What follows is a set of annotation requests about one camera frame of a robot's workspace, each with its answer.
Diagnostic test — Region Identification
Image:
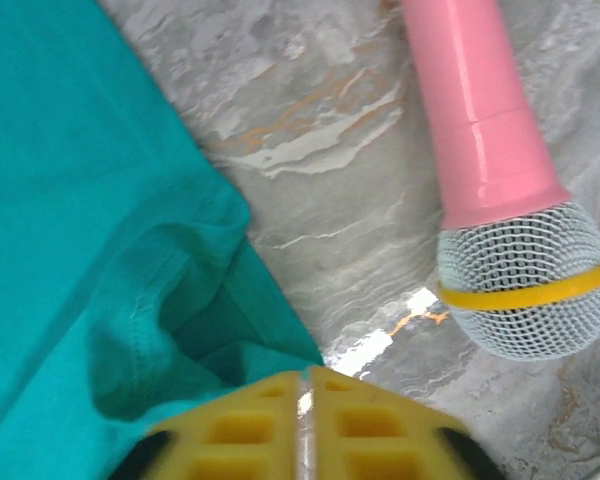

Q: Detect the teal t-shirt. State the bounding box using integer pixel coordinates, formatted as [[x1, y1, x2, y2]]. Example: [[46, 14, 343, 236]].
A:
[[0, 0, 326, 480]]

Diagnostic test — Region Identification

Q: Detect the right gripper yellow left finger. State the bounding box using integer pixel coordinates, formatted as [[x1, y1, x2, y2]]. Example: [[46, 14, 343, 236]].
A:
[[119, 368, 301, 480]]

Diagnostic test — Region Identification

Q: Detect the pink microphone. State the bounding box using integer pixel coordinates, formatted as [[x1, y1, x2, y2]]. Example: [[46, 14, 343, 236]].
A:
[[398, 0, 600, 360]]

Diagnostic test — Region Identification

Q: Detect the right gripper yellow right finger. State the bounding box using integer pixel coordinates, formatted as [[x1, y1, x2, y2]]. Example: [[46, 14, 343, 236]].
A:
[[307, 364, 501, 480]]

